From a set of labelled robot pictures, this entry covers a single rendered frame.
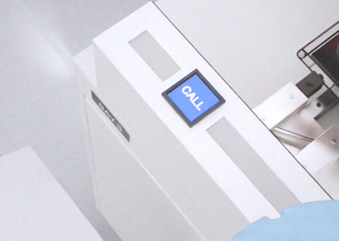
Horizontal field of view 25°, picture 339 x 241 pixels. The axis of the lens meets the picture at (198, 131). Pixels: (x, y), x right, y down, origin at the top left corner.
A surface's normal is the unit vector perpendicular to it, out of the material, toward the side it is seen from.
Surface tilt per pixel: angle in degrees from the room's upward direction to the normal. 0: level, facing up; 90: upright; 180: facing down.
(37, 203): 0
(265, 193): 0
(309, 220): 42
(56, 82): 0
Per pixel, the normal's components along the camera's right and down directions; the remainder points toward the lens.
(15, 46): 0.08, -0.38
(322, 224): -0.28, -0.82
